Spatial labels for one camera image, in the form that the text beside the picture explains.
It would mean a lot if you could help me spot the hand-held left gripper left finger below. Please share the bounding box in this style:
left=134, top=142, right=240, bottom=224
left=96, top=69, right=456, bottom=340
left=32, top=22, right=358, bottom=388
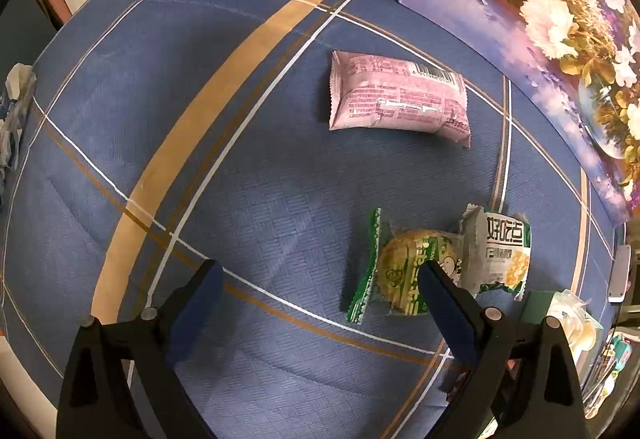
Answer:
left=56, top=259, right=226, bottom=439

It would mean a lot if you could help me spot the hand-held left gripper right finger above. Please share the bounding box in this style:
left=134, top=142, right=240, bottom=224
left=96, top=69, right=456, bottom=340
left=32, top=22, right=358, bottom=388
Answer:
left=417, top=260, right=588, bottom=439

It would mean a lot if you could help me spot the green round cookie packet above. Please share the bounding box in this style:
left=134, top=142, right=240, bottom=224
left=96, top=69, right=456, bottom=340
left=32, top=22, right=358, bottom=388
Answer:
left=346, top=207, right=466, bottom=324

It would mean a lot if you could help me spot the white box with green rim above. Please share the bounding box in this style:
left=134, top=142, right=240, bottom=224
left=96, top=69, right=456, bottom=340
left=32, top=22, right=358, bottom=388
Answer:
left=522, top=289, right=606, bottom=370

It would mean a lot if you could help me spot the white and green snack packet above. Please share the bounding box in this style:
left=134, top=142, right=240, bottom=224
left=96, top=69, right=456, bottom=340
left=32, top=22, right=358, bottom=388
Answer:
left=460, top=203, right=532, bottom=302

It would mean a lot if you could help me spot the blue plaid tablecloth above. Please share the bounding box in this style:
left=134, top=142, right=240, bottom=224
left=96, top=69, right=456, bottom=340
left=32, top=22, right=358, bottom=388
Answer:
left=0, top=0, right=628, bottom=439

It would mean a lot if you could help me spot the white rectangular device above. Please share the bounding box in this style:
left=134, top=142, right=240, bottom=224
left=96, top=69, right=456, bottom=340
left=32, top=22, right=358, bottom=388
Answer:
left=607, top=244, right=633, bottom=304

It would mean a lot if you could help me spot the pink snack packet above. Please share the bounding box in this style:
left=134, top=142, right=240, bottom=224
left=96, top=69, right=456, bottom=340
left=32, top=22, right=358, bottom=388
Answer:
left=328, top=50, right=472, bottom=148

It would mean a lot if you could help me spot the blue and white crumpled wrapper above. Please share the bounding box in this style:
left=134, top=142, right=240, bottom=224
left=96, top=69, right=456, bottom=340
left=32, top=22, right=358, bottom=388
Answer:
left=0, top=63, right=38, bottom=200

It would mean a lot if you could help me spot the floral painting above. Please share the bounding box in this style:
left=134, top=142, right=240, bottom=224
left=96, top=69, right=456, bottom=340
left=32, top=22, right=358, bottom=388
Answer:
left=399, top=0, right=640, bottom=225

